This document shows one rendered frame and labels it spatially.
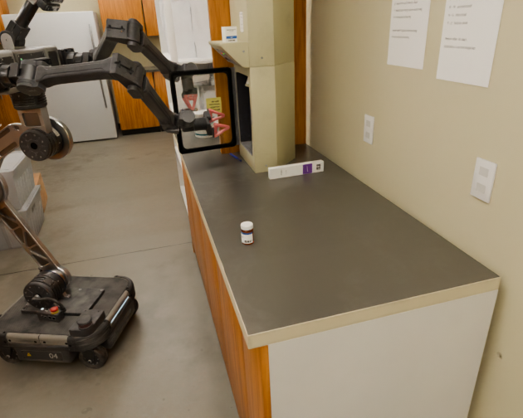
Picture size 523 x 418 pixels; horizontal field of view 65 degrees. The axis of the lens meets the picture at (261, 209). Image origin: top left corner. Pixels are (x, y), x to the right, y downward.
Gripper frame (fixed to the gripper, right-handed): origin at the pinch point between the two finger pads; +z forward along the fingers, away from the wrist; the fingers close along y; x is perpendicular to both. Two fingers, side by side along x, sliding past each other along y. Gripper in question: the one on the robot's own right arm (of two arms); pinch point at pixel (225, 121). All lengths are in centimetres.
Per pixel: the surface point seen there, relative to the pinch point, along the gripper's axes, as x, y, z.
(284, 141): 9.2, -8.1, 26.9
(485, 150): -42, -88, 53
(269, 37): -35.8, 3.7, 19.3
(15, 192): 119, 111, -139
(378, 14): -52, -19, 53
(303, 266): -11, -93, 2
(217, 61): -11.9, 34.3, 4.0
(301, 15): -30, 41, 48
